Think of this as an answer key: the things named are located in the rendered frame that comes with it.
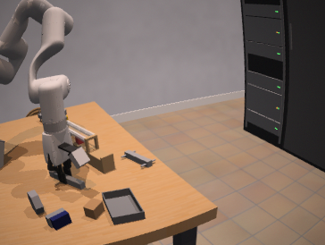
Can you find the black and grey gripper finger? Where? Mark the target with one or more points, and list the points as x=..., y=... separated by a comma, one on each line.
x=67, y=167
x=59, y=170

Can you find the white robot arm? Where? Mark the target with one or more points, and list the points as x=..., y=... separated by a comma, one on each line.
x=55, y=89

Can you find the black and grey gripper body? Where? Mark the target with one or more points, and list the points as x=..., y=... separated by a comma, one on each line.
x=51, y=141

